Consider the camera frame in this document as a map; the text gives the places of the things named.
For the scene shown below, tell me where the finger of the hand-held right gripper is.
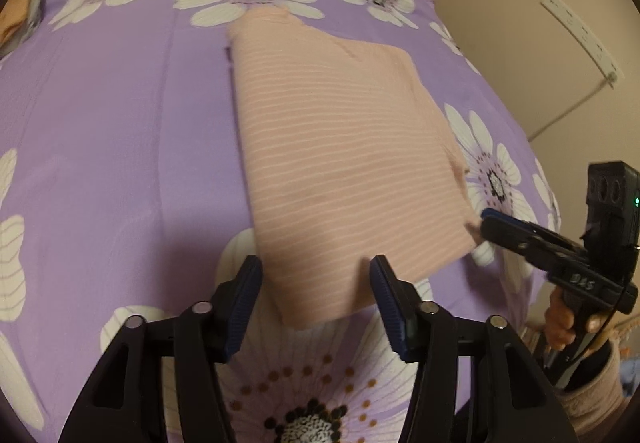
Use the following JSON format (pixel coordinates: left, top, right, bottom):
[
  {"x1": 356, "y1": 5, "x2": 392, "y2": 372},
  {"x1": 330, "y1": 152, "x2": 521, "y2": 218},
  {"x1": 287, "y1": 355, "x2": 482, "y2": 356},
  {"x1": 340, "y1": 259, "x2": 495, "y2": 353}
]
[
  {"x1": 481, "y1": 217, "x2": 557, "y2": 275},
  {"x1": 481, "y1": 208, "x2": 566, "y2": 245}
]

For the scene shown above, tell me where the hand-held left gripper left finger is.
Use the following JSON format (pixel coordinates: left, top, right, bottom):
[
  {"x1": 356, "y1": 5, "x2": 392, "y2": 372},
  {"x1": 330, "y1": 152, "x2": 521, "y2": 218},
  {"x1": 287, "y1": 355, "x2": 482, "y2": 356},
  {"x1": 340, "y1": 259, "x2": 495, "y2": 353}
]
[{"x1": 57, "y1": 254, "x2": 264, "y2": 443}]

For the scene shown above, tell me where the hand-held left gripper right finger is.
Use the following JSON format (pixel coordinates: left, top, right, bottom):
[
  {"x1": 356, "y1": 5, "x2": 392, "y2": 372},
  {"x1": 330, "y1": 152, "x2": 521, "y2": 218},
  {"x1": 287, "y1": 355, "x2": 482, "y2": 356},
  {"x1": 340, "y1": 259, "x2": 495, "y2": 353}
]
[{"x1": 369, "y1": 254, "x2": 581, "y2": 443}]

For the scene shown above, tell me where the pink striped small garment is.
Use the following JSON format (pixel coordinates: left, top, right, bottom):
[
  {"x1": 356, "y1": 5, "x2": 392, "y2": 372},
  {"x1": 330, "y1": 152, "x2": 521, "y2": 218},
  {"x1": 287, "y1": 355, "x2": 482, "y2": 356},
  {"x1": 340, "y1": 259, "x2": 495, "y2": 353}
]
[{"x1": 227, "y1": 7, "x2": 483, "y2": 329}]

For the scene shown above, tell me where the person's right forearm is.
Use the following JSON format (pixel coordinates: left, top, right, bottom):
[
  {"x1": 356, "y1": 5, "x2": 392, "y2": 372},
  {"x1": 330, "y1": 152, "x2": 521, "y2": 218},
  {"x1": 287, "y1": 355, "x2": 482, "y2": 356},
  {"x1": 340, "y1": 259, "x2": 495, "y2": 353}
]
[{"x1": 554, "y1": 338, "x2": 627, "y2": 440}]

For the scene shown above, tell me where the person's right hand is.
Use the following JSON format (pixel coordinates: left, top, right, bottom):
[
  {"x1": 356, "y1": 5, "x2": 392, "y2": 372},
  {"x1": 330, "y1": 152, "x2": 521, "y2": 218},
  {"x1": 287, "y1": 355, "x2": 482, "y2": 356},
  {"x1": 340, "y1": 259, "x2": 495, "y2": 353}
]
[{"x1": 544, "y1": 290, "x2": 621, "y2": 352}]

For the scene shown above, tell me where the white power strip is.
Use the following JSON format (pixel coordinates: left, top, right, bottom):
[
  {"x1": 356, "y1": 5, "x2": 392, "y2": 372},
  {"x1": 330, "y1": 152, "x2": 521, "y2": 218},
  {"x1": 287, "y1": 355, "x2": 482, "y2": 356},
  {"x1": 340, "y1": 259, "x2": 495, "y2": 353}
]
[{"x1": 542, "y1": 0, "x2": 624, "y2": 84}]

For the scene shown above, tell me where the purple floral bed sheet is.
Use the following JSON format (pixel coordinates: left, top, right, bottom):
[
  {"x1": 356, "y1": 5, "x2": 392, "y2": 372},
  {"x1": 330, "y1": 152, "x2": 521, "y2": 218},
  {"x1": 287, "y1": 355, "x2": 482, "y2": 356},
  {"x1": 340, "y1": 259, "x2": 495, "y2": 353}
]
[{"x1": 0, "y1": 0, "x2": 563, "y2": 443}]

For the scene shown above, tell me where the orange cloth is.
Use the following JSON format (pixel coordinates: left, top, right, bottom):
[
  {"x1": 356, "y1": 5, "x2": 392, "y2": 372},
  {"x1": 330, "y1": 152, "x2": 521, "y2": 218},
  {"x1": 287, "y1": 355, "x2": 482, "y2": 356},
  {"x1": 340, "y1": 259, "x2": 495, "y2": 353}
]
[{"x1": 0, "y1": 0, "x2": 39, "y2": 51}]

